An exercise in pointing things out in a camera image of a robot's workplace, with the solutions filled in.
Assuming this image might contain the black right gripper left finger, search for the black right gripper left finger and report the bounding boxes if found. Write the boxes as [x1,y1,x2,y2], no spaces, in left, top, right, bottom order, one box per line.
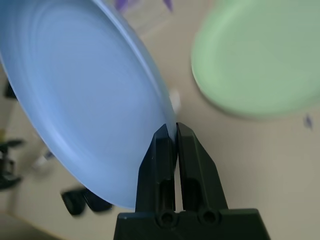
[135,123,178,216]

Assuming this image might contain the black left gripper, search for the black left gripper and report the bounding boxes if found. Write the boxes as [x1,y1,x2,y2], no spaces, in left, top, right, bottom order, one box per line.
[0,139,25,190]

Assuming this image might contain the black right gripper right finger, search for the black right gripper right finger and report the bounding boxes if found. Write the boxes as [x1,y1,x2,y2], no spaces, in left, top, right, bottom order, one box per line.
[175,121,230,213]

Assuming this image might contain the purple tissue box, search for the purple tissue box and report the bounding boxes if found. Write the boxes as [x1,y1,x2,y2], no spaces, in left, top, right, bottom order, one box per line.
[113,0,176,13]

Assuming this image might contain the green plastic plate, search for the green plastic plate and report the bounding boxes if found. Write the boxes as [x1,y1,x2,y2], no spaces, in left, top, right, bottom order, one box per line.
[191,0,320,120]

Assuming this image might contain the thin blue-capped white marker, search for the thin blue-capped white marker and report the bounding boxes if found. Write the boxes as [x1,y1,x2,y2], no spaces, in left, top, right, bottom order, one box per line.
[32,149,55,171]

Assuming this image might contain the blue plastic plate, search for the blue plastic plate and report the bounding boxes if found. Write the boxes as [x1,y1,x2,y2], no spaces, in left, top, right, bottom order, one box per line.
[0,0,180,211]

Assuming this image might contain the black sunglasses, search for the black sunglasses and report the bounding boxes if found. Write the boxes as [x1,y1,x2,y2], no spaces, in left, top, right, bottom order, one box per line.
[61,187,113,217]

